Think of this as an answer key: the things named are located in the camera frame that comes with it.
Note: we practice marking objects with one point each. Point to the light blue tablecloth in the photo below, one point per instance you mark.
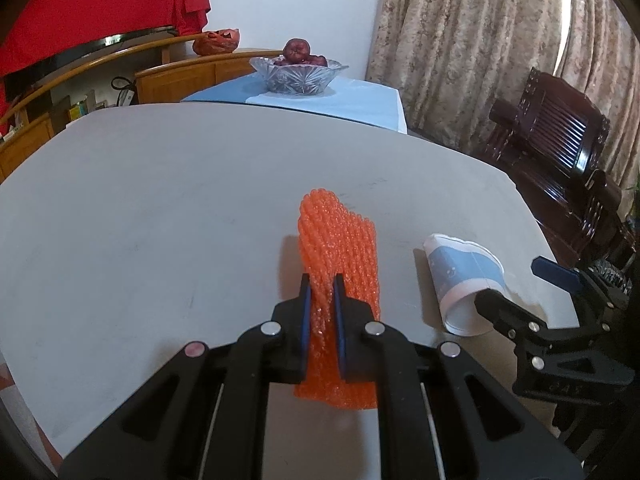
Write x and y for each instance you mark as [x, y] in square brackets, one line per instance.
[360, 100]

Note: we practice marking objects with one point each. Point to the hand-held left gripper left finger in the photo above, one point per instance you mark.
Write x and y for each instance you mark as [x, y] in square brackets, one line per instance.
[305, 320]

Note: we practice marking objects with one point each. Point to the black television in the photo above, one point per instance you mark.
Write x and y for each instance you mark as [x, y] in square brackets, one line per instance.
[60, 61]

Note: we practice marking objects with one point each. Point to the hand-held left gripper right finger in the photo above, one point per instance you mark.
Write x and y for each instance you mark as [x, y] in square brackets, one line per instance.
[340, 325]

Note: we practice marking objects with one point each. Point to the blue and white paper cup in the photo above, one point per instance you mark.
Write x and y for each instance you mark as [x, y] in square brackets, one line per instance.
[460, 270]

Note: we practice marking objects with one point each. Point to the reddish-brown crumpled bag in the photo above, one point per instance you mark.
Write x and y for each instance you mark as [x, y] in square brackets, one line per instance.
[216, 42]

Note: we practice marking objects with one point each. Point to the beige patterned curtain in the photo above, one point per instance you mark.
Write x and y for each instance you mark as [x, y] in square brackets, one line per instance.
[460, 35]
[600, 50]

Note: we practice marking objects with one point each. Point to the dark wooden armchair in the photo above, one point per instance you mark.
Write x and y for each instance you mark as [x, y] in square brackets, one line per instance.
[550, 135]

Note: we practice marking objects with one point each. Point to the dark red fruit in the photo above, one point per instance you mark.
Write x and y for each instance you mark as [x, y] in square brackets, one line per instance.
[296, 50]
[318, 60]

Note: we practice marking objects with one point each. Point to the red cloth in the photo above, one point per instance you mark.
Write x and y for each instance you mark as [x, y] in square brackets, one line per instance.
[100, 0]

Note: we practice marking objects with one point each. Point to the orange foam net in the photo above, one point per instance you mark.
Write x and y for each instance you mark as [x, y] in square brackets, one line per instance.
[340, 240]

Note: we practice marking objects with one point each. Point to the light wooden cabinet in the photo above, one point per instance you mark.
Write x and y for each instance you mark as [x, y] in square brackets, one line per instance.
[175, 80]

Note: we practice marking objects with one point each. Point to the small green box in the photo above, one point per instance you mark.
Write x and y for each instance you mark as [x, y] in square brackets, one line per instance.
[78, 111]

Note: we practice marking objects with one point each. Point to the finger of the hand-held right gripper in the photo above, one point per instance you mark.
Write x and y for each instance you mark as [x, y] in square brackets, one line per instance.
[552, 271]
[500, 310]

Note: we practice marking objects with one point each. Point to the cut glass bowl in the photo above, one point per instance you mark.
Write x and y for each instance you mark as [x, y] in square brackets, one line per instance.
[295, 81]

